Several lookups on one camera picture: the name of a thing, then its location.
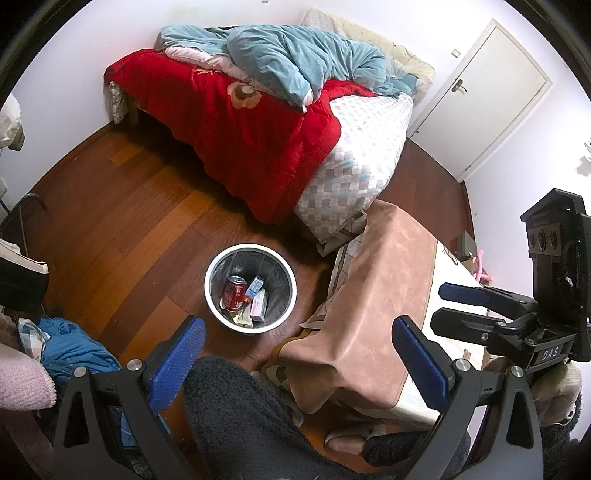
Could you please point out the plaid cloth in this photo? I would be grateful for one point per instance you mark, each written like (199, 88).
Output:
(30, 337)

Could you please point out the teal quilt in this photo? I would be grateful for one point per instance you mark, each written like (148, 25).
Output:
(286, 55)

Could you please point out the white cloth bundle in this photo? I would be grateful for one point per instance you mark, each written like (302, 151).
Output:
(9, 120)

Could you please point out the yellow wrapper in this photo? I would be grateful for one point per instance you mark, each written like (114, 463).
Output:
(241, 318)

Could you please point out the checkered mattress sheet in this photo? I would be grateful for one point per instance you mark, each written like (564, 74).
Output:
(360, 157)

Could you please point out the black bin liner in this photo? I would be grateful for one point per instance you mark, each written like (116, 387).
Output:
(277, 281)

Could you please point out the pink fluffy cloth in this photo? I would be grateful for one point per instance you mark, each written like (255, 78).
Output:
(23, 378)

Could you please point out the beige pillow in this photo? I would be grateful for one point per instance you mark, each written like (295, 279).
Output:
(378, 41)

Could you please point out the person's dark fleece trousers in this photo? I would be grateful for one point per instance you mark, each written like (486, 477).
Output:
(258, 424)

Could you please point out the pink toy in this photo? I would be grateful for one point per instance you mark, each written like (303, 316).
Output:
(481, 265)

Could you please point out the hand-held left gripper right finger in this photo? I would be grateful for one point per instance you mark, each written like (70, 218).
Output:
(422, 364)

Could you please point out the red drink can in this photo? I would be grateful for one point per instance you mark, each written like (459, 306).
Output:
(234, 293)

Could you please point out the white round waste bin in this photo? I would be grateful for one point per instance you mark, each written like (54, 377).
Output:
(212, 300)

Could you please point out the black chair frame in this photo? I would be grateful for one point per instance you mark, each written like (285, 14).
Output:
(23, 207)

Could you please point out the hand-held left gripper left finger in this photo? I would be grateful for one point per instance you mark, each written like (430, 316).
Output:
(178, 364)

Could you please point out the small blue carton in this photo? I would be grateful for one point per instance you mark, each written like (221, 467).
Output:
(255, 286)

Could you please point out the beige slipper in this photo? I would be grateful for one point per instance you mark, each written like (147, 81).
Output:
(351, 438)

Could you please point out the white and pink box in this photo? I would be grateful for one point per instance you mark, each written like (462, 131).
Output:
(259, 305)

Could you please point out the grey box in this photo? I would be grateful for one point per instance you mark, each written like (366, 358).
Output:
(466, 242)

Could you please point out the white door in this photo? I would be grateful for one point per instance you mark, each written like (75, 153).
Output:
(489, 97)

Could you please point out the red fleece blanket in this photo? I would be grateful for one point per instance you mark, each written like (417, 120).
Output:
(240, 134)

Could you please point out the black and white bag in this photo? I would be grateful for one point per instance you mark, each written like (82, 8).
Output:
(23, 281)

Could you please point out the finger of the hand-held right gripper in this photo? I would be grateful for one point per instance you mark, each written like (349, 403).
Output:
(461, 293)
(461, 325)

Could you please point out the wooden bed leg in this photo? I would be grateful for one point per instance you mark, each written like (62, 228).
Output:
(134, 113)

